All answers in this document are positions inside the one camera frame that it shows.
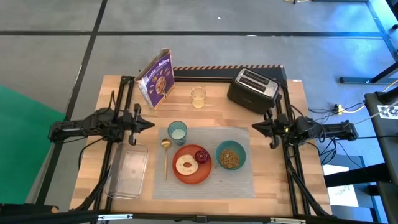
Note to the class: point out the yellow power strip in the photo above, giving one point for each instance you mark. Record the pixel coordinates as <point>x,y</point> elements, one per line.
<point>339,109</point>

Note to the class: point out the teal bowl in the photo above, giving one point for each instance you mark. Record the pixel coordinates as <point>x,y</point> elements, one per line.
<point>241,154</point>

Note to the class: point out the white paper sheet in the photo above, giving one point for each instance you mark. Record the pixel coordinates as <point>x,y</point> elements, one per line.
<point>339,194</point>

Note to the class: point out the black aluminium table frame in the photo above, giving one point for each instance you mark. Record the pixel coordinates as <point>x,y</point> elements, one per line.
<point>202,74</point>

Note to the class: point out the brown cereal flakes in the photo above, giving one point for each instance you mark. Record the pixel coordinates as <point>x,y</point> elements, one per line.
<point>229,159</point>

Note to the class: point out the grey woven placemat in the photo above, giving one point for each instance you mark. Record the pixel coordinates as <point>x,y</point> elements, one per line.
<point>202,193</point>

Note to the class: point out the orange black hazard strip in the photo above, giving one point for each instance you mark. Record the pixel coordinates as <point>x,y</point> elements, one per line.
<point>217,67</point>

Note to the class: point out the white printed label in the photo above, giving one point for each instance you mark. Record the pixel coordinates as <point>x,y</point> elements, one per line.
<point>388,112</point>

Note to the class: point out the orange plate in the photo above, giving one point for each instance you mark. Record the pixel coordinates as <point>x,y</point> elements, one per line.
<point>202,172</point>

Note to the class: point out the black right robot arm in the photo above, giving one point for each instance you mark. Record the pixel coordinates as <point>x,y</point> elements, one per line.
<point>335,129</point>

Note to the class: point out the red apple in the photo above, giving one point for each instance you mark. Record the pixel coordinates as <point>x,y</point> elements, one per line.
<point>201,156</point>

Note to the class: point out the green board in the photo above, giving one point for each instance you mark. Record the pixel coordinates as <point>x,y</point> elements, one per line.
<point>25,140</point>

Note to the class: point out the purple raisin cereal box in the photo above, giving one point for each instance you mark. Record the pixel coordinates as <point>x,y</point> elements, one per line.
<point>158,84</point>

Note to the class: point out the toasted bagel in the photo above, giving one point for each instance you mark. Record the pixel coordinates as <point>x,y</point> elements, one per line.
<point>182,166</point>

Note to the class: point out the black cart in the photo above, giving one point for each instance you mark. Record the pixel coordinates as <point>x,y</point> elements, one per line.
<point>385,140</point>

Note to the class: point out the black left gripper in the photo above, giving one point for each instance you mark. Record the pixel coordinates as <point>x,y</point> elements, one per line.
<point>132,124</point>

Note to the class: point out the black toaster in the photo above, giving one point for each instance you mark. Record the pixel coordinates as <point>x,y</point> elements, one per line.
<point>252,90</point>

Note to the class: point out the white milk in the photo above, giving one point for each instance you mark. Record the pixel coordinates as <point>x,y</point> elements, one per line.
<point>178,133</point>

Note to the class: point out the clear plastic container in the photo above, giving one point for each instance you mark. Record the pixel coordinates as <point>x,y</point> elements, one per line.
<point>127,174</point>

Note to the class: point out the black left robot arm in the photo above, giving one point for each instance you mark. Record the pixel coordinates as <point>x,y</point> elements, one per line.
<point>71,129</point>

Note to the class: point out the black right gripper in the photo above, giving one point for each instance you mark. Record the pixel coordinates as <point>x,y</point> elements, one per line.
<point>284,129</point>

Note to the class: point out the gold spoon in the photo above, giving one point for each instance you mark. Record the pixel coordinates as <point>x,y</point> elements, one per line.
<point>166,155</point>

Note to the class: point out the teal translucent plastic cup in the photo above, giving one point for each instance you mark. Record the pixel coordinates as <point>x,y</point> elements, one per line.
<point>177,125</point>

